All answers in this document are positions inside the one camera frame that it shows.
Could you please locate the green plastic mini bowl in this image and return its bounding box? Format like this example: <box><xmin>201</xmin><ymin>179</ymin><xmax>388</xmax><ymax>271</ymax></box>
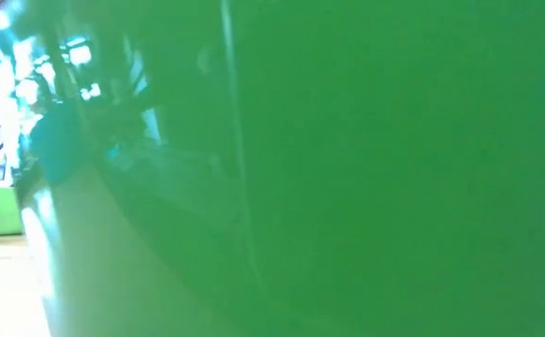
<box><xmin>0</xmin><ymin>0</ymin><xmax>545</xmax><ymax>337</ymax></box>

